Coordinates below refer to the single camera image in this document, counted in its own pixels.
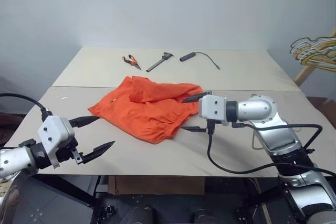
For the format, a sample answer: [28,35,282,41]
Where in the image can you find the dark grey caliper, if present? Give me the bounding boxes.
[145,51,175,73]

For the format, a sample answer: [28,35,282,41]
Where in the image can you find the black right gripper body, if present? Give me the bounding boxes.
[205,119,217,136]

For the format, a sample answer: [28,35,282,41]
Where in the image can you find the black usb hub with cable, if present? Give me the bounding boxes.
[179,51,222,72]

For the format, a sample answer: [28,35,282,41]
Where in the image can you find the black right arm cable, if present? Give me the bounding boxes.
[206,122,336,178]

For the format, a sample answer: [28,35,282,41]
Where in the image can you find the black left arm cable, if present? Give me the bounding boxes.
[0,93,54,124]

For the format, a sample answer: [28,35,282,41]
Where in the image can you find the black base panel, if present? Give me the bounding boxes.
[7,174,102,224]

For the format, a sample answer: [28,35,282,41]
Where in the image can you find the orange shorts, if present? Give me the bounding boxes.
[88,75,203,145]

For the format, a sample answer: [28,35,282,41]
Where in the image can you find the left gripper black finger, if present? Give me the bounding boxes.
[68,115,99,129]
[72,140,117,166]

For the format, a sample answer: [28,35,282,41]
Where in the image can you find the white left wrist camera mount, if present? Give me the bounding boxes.
[37,115,75,169]

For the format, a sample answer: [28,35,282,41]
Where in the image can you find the dark rounded shape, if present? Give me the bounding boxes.
[130,205,156,224]
[193,208,217,224]

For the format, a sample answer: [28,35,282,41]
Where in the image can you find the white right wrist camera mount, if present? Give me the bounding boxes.
[197,94,228,126]

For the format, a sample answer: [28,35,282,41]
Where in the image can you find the orange-handled pliers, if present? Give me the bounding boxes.
[121,54,143,71]

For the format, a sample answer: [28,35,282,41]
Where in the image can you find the bunch of wire hangers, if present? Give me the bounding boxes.
[289,36,336,73]

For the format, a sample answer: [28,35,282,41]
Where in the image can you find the brown cardboard box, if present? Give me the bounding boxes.
[306,96,336,131]

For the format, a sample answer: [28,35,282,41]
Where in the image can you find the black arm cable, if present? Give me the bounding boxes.
[0,93,54,124]
[206,122,336,178]

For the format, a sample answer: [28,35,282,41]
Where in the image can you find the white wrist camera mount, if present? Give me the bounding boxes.
[37,115,75,169]
[197,94,228,126]

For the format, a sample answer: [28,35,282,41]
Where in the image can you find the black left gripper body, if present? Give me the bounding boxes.
[56,129,81,165]

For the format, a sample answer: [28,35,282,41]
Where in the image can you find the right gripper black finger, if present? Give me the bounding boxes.
[180,125,207,133]
[181,91,208,104]

